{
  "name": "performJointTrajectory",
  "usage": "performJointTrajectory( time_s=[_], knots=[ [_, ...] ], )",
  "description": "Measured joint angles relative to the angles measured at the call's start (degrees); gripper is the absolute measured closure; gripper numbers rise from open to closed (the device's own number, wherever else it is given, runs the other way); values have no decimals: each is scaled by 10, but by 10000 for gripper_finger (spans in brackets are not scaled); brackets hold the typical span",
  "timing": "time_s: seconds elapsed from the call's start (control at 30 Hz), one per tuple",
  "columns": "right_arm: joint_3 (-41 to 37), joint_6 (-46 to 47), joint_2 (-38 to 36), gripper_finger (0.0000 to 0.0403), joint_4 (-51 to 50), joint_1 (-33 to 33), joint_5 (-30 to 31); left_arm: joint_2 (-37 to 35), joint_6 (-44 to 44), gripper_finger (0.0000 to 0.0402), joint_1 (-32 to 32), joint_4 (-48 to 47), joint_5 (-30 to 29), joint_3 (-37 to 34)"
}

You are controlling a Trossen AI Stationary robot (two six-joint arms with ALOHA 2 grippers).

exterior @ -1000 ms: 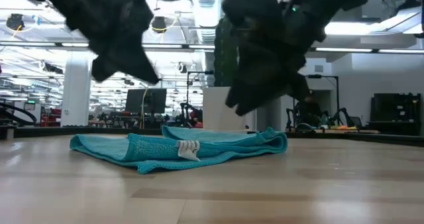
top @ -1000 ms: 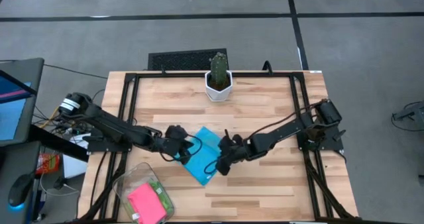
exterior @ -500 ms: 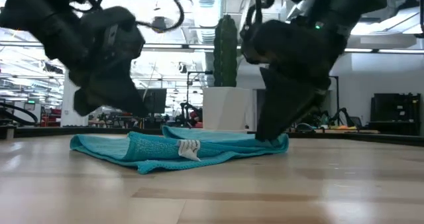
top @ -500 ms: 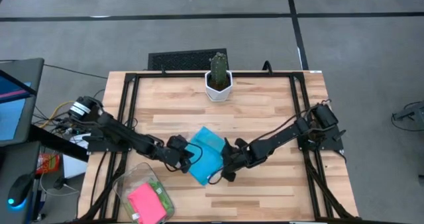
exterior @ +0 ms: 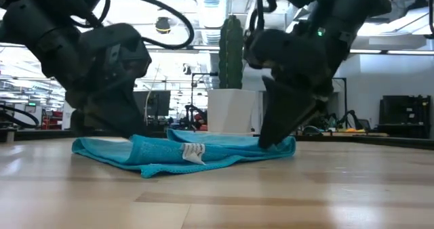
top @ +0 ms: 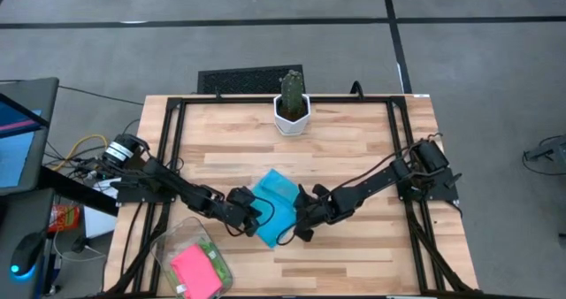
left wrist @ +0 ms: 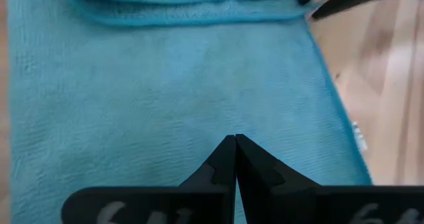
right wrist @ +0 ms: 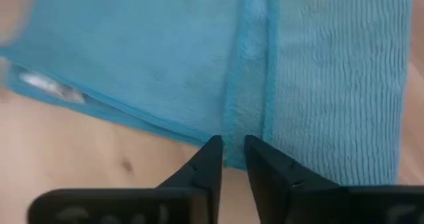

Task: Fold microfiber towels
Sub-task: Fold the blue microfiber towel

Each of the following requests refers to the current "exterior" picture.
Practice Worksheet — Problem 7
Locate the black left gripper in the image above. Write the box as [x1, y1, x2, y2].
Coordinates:
[43, 27, 150, 139]

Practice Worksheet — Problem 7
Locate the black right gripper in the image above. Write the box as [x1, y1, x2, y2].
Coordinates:
[249, 28, 343, 150]

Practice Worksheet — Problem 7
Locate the blue microfiber towel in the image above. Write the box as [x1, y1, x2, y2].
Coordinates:
[71, 128, 297, 180]

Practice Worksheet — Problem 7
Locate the dark background monitor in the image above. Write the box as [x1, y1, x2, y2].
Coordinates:
[133, 89, 172, 118]

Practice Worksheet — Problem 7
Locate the white hexagonal plant pot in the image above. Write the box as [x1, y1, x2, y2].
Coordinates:
[207, 88, 258, 133]

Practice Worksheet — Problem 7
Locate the green cactus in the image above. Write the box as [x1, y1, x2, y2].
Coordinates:
[218, 14, 245, 90]

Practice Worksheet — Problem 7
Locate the black shelf unit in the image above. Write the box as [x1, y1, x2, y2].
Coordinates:
[378, 93, 432, 138]

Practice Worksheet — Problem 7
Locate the black gantry frame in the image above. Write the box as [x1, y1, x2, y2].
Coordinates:
[334, 77, 348, 120]
[190, 72, 220, 121]

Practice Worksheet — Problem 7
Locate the black aluminium table frame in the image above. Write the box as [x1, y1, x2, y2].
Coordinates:
[0, 129, 434, 151]

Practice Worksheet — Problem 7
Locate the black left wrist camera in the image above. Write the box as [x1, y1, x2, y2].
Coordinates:
[101, 22, 153, 87]

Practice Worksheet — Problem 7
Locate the black curved hose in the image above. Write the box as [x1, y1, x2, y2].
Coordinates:
[0, 103, 41, 129]

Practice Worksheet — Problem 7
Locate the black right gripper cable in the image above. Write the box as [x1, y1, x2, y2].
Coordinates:
[247, 0, 278, 33]

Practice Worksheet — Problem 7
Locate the black ceiling camera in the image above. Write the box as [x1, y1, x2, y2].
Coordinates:
[155, 16, 172, 35]

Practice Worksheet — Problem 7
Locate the silver ceiling duct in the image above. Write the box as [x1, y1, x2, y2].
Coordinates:
[195, 0, 227, 46]

